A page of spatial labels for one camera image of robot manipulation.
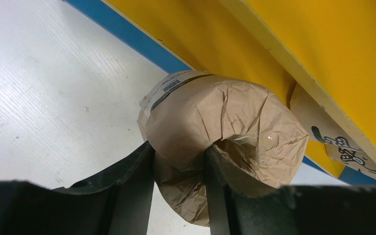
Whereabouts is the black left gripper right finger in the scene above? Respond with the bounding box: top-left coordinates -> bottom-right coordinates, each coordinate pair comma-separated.
205,145 -> 292,235

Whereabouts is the blue pink yellow shelf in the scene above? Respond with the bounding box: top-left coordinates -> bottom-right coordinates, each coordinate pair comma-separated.
61,0 -> 376,187

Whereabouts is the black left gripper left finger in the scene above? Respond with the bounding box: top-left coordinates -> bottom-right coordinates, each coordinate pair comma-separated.
56,141 -> 155,235

